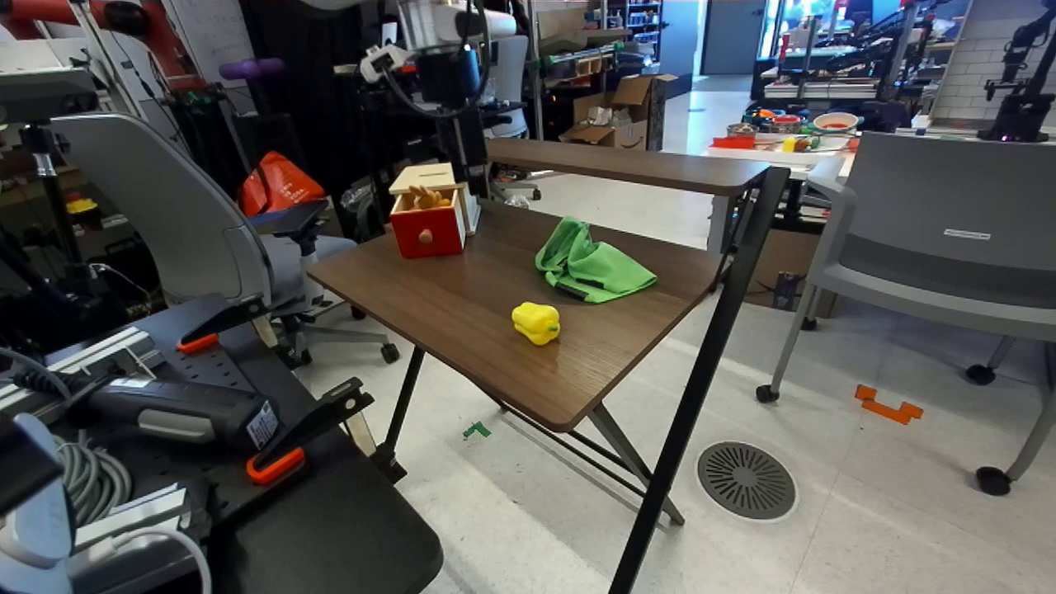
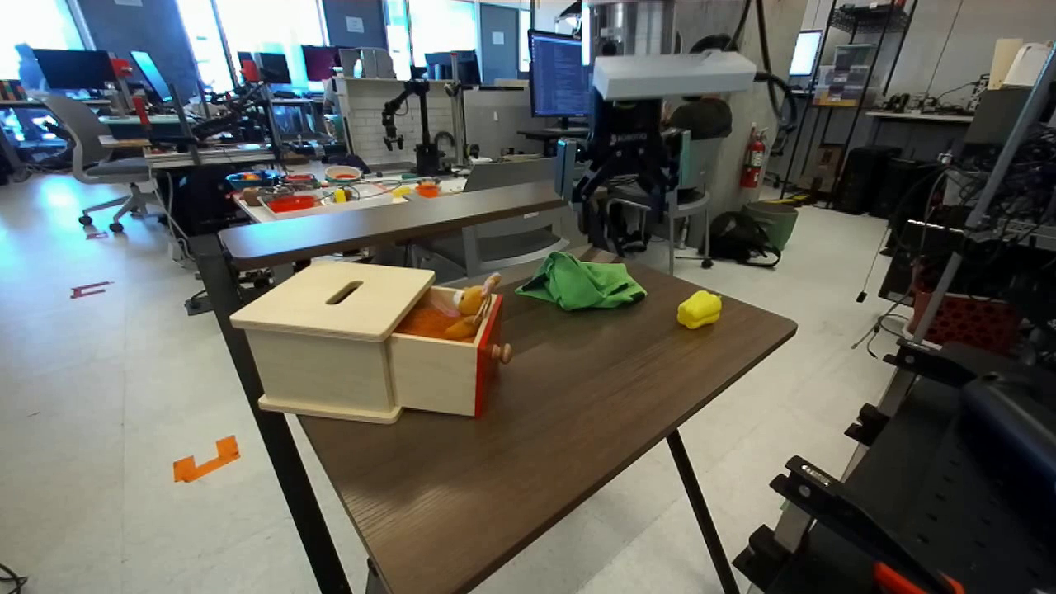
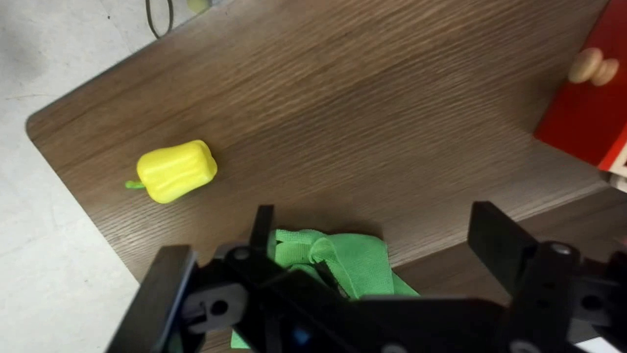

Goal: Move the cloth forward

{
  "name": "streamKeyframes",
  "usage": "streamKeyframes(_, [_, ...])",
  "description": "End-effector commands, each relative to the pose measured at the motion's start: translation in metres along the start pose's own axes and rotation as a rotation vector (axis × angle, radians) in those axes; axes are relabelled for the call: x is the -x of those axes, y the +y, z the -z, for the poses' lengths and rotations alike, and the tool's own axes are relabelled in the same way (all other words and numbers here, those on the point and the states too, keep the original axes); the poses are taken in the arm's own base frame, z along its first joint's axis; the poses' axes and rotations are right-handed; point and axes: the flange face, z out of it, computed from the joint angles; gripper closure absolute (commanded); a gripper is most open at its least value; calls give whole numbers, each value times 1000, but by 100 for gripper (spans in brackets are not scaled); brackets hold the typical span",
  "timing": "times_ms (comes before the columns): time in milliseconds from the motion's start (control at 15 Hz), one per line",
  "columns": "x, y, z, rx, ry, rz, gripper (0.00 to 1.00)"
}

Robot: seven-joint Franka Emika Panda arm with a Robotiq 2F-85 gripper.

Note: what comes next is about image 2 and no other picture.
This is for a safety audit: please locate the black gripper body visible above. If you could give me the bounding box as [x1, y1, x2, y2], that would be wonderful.
[590, 99, 673, 192]

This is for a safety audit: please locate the green cloth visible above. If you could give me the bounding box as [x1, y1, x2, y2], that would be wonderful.
[516, 249, 649, 315]

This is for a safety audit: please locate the black backpack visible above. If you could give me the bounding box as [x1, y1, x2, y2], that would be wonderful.
[702, 207, 785, 271]

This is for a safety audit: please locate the computer monitor with blue screen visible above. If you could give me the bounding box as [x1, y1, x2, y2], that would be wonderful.
[525, 25, 600, 125]

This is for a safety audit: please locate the yellow block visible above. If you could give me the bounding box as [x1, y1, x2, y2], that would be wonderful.
[673, 287, 727, 332]

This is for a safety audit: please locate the red fire extinguisher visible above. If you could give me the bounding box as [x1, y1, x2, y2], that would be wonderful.
[736, 121, 773, 198]

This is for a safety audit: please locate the green bin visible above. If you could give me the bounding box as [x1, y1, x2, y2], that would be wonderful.
[743, 196, 804, 256]

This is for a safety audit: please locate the orange plush toy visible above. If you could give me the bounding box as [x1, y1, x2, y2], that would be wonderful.
[425, 271, 504, 344]

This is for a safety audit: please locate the dark wood table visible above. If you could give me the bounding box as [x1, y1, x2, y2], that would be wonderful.
[259, 256, 802, 594]

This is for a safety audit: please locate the grey long bench table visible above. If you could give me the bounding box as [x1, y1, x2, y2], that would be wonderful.
[187, 179, 574, 332]

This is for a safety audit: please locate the wooden drawer with orange sides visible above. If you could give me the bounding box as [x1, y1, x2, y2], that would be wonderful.
[387, 287, 516, 422]

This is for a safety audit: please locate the black metal shelf rack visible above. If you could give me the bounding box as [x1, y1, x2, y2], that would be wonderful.
[782, 0, 924, 203]

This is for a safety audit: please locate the white table with colourful toys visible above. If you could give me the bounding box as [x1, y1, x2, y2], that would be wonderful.
[232, 161, 473, 229]

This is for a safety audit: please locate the wooden box with slot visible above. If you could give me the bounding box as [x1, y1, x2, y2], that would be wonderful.
[229, 256, 439, 429]

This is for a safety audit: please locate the grey tripod pole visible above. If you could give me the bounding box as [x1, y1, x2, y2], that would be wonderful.
[908, 46, 1056, 344]

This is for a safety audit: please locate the red plastic crate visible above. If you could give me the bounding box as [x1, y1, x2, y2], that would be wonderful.
[908, 287, 1031, 357]

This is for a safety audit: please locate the grey office chair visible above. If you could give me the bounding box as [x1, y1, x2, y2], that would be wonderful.
[44, 88, 171, 237]

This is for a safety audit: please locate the dark desk monitor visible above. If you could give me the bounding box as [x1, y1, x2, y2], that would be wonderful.
[28, 46, 119, 95]

